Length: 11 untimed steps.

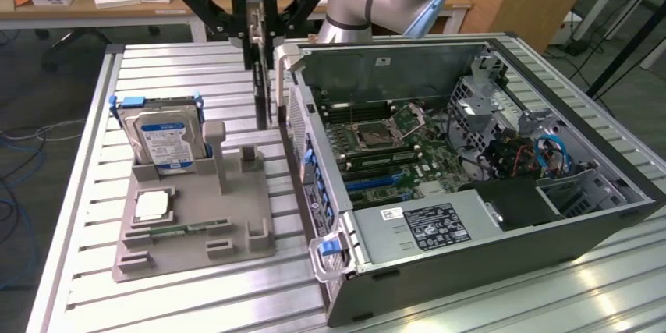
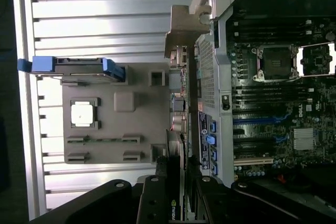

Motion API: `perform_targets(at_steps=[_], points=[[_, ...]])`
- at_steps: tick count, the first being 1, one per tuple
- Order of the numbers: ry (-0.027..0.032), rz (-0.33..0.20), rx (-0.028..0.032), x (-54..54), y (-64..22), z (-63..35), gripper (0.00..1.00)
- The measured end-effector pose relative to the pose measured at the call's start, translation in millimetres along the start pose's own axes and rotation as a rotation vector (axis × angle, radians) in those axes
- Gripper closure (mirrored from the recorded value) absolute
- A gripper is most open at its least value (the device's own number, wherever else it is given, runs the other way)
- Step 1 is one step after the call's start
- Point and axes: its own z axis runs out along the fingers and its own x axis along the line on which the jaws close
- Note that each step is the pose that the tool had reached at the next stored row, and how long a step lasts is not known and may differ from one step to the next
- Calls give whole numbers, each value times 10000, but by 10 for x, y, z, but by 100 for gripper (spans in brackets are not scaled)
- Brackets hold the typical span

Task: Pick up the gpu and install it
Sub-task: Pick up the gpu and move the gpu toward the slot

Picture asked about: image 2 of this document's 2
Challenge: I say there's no black open PC case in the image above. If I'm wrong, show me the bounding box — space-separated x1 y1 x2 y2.
188 0 336 224

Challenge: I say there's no CPU socket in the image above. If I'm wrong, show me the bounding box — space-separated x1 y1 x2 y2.
251 45 299 82

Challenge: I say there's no hard disk with blue caddy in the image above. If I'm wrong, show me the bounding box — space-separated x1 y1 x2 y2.
17 56 125 84

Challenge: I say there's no green motherboard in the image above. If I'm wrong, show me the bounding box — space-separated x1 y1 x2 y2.
230 16 336 183

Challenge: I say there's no grey parts rack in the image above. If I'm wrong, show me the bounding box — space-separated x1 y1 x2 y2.
61 62 171 164

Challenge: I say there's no silver CPU chip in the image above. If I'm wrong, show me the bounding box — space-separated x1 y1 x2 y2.
70 102 95 126

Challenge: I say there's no white expansion slot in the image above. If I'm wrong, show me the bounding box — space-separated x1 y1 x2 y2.
233 157 274 167

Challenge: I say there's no green bare RAM stick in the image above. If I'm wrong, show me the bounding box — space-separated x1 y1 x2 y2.
67 136 144 145

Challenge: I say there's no blue expansion slot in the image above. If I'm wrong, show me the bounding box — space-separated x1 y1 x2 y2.
233 118 292 126

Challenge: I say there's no metal socket cover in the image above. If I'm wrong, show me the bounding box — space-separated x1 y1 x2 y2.
296 41 336 78

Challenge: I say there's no silver chipset heatsink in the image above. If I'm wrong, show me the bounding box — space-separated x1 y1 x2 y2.
293 128 314 151

